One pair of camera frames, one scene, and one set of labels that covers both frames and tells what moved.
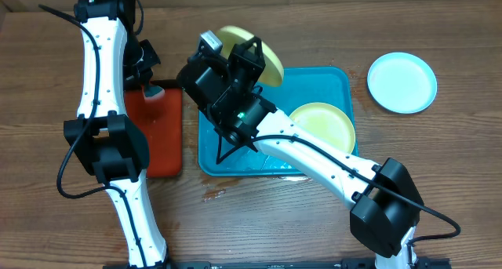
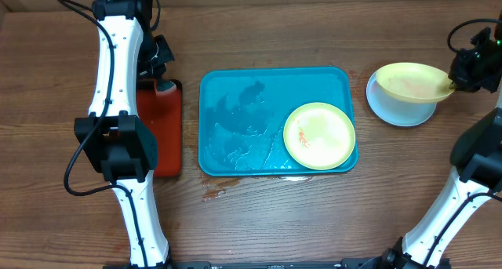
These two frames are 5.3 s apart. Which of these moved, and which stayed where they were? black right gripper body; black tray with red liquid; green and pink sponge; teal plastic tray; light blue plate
Moved: green and pink sponge; black right gripper body; light blue plate
Stayed: teal plastic tray; black tray with red liquid
